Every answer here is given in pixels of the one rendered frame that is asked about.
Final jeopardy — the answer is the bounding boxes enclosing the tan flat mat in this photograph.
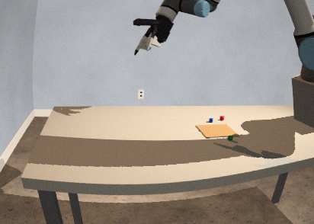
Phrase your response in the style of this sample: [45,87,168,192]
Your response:
[196,124,238,138]

